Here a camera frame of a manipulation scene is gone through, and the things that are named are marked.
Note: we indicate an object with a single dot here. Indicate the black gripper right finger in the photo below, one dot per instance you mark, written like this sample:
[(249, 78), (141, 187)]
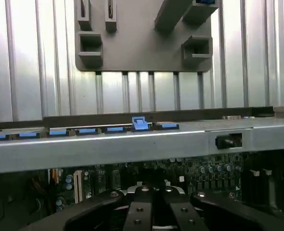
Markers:
[(178, 216)]

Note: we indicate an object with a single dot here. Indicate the hard disk with blue caddy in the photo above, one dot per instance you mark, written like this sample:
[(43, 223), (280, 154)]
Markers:
[(204, 2)]

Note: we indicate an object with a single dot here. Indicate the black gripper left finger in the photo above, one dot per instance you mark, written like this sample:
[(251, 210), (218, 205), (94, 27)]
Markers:
[(139, 211)]

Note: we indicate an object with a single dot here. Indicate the blue retention clip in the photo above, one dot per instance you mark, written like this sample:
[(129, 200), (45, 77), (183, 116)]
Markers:
[(139, 124)]

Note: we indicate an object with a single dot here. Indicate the black open PC case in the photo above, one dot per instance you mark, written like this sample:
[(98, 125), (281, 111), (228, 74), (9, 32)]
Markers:
[(108, 151)]

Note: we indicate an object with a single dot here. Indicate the green motherboard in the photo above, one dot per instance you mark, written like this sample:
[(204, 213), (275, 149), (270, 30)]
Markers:
[(204, 163)]

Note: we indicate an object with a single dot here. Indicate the white expansion slot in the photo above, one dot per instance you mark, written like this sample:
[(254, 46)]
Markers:
[(78, 186)]

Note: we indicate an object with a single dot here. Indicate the grey plastic parts rack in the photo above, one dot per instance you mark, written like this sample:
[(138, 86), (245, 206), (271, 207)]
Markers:
[(142, 48)]

